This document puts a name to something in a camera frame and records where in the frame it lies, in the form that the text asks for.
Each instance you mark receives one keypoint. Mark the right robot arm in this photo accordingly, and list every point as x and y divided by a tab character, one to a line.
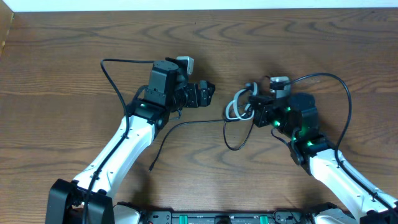
296	116

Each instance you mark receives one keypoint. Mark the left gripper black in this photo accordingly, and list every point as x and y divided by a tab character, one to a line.
201	93

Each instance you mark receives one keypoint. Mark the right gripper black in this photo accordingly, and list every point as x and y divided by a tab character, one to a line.
259	109

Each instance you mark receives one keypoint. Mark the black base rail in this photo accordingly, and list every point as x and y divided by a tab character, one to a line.
224	217

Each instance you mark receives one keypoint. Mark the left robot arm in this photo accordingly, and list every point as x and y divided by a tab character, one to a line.
165	95

